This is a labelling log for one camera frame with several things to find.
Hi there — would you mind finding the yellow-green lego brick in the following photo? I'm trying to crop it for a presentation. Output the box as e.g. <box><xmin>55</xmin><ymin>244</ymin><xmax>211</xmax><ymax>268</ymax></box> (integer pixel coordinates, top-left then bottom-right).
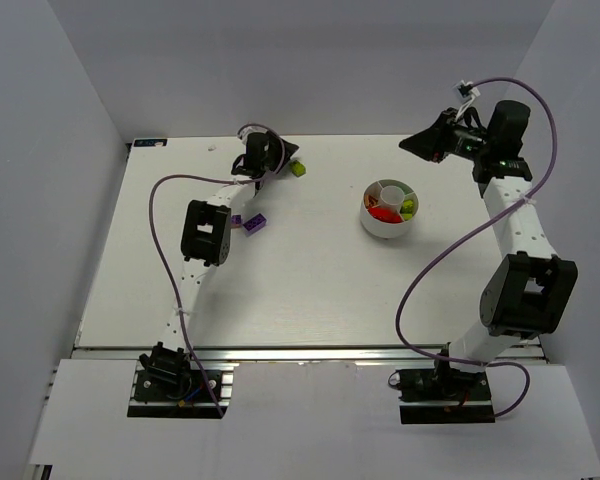
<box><xmin>290</xmin><ymin>160</ymin><xmax>306</xmax><ymax>177</ymax></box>

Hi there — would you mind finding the yellow lego piece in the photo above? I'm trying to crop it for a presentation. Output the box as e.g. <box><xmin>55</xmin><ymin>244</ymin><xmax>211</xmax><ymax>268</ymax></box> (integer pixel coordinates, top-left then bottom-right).
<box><xmin>400</xmin><ymin>199</ymin><xmax>416</xmax><ymax>221</ymax></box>

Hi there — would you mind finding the orange lego brick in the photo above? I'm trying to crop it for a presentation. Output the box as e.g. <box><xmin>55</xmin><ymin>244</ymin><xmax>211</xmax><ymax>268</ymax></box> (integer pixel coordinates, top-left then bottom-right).
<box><xmin>364</xmin><ymin>195</ymin><xmax>378</xmax><ymax>209</ymax></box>

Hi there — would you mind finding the red lego brick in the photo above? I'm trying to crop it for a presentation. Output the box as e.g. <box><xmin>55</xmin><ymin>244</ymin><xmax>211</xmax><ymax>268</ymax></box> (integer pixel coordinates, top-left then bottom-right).
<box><xmin>368</xmin><ymin>206</ymin><xmax>403</xmax><ymax>224</ymax></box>

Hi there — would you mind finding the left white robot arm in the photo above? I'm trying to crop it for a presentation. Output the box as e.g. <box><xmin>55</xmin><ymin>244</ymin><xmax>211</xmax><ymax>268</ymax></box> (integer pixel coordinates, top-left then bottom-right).
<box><xmin>139</xmin><ymin>123</ymin><xmax>299</xmax><ymax>403</ymax></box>

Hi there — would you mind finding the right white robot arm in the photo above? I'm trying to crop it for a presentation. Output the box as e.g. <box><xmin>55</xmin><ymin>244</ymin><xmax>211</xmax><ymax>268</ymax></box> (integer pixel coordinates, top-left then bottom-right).
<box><xmin>399</xmin><ymin>100</ymin><xmax>578</xmax><ymax>390</ymax></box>

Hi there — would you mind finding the white divided round container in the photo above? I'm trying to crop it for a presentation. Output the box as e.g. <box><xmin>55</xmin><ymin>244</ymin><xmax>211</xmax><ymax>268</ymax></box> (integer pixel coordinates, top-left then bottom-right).
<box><xmin>359</xmin><ymin>179</ymin><xmax>419</xmax><ymax>239</ymax></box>

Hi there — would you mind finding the purple lego brick upside down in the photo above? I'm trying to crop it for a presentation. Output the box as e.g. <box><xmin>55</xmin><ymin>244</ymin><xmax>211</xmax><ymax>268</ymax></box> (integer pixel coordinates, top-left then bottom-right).
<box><xmin>242</xmin><ymin>213</ymin><xmax>267</xmax><ymax>236</ymax></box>

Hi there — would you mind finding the blue label left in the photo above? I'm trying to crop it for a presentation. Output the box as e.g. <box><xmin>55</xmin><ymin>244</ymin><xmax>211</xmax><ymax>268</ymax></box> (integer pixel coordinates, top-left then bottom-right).
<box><xmin>132</xmin><ymin>138</ymin><xmax>168</xmax><ymax>148</ymax></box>

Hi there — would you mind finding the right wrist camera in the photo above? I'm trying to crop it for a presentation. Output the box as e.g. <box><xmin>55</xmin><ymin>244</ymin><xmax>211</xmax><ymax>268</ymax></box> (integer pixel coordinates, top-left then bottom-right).
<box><xmin>453</xmin><ymin>80</ymin><xmax>480</xmax><ymax>122</ymax></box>

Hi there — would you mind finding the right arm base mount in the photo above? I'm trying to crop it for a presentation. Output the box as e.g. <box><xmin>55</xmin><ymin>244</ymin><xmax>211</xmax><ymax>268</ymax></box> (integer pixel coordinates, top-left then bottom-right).
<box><xmin>387</xmin><ymin>368</ymin><xmax>495</xmax><ymax>425</ymax></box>

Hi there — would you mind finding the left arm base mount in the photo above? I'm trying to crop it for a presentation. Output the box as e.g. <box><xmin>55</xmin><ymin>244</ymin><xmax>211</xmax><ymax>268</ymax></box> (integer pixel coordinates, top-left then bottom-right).
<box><xmin>127</xmin><ymin>370</ymin><xmax>230</xmax><ymax>420</ymax></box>

